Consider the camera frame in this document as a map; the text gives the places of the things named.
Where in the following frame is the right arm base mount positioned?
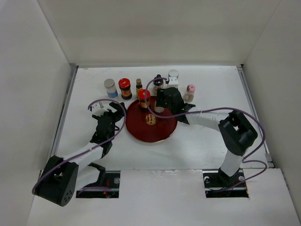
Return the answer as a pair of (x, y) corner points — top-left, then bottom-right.
(203, 169), (249, 198)

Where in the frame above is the small yellow-label oil bottle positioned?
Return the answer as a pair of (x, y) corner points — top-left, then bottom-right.
(136, 79), (143, 95)

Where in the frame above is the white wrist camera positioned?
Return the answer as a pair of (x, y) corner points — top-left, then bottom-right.
(90, 102), (106, 116)
(166, 76), (179, 88)

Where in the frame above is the peppercorn jar blue label left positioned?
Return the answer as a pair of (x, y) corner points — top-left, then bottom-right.
(104, 79), (118, 98)

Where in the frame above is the round red lacquer tray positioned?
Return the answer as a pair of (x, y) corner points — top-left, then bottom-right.
(126, 99), (178, 143)

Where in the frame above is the peppercorn jar silver lid right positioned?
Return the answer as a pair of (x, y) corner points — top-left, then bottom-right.
(168, 69), (179, 80)

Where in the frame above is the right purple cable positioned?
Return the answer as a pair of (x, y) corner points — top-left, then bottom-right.
(144, 78), (269, 189)

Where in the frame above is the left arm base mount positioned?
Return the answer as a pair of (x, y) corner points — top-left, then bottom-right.
(75, 163), (121, 199)

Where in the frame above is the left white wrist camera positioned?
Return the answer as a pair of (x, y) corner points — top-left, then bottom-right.
(90, 102), (106, 116)

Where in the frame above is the red-lid chili sauce jar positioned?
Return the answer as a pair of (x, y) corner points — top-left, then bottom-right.
(118, 78), (132, 100)

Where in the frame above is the purple cable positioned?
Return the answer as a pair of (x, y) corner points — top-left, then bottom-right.
(144, 78), (269, 189)
(32, 98), (127, 195)

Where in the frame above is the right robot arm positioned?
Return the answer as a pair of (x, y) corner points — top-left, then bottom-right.
(156, 87), (258, 186)

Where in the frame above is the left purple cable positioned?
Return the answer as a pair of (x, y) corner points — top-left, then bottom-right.
(32, 98), (127, 195)

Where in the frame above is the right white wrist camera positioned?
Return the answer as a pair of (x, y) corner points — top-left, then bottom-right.
(166, 76), (179, 88)

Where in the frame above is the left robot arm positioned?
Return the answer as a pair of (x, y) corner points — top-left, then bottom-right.
(32, 100), (127, 207)

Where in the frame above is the pink-cap spice shaker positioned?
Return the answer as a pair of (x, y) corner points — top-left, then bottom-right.
(183, 84), (196, 103)

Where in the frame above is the black-cap clear spice bottle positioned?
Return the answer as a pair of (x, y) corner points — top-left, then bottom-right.
(154, 104), (164, 113)

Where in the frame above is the black-cap spice bottle rear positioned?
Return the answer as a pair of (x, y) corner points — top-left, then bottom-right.
(152, 74), (164, 95)

